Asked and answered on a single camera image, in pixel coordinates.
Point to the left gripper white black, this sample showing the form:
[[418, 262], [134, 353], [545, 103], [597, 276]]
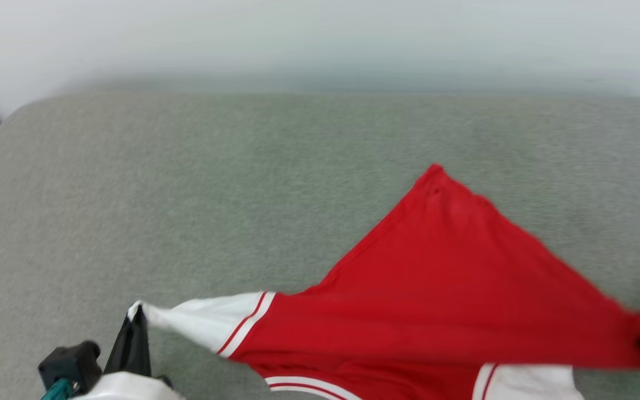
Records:
[[131, 388]]

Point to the red and white shirt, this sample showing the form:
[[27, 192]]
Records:
[[436, 289]]

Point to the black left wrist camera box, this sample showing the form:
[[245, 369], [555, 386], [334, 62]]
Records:
[[70, 361]]

